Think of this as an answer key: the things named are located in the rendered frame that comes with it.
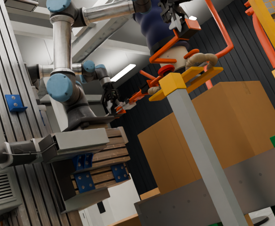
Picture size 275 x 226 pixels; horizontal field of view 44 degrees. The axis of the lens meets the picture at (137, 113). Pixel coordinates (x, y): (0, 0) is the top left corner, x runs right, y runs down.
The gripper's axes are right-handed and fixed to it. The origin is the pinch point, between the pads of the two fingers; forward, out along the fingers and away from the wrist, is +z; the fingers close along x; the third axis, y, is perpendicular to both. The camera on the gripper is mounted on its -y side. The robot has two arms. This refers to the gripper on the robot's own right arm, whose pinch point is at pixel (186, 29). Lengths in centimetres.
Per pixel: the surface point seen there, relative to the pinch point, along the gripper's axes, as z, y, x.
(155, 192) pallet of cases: 38, 596, -542
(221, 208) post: 74, 5, 24
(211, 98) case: 31.2, 7.6, -6.6
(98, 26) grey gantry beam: -195, 232, -192
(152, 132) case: 30, 48, -7
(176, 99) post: 32.1, 3.7, 24.4
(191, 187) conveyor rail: 64, 27, 8
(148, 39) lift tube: -19.2, 32.7, -16.1
